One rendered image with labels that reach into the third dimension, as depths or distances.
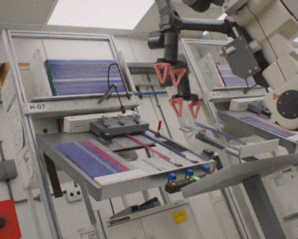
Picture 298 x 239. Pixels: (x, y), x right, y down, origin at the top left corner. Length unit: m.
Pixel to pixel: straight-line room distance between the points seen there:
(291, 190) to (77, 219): 1.92
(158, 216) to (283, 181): 1.13
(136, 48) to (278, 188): 2.92
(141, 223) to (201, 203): 2.53
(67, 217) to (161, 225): 1.71
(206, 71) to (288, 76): 1.80
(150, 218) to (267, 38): 1.08
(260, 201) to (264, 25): 0.68
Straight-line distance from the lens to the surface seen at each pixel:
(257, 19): 1.54
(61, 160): 1.83
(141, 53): 4.98
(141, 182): 1.67
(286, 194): 2.81
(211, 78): 3.12
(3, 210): 1.55
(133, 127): 2.23
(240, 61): 1.46
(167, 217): 2.07
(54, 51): 4.39
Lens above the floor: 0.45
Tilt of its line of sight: 18 degrees up
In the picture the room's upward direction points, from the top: 20 degrees counter-clockwise
